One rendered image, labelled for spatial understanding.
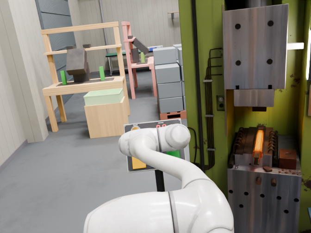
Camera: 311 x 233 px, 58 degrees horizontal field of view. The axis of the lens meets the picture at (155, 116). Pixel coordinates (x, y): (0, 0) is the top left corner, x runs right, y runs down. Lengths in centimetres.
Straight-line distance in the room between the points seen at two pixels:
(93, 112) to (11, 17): 188
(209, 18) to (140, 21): 1030
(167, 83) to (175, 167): 422
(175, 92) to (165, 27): 711
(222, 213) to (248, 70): 103
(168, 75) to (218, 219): 450
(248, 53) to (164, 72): 357
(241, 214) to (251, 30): 105
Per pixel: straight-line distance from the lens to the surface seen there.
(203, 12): 168
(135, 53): 732
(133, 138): 110
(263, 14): 150
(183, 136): 108
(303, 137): 178
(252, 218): 184
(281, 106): 207
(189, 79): 174
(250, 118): 211
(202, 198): 64
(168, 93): 508
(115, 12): 1196
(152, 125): 164
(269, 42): 150
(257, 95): 156
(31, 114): 516
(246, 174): 167
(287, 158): 168
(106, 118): 473
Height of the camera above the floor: 174
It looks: 18 degrees down
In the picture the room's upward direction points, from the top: 6 degrees counter-clockwise
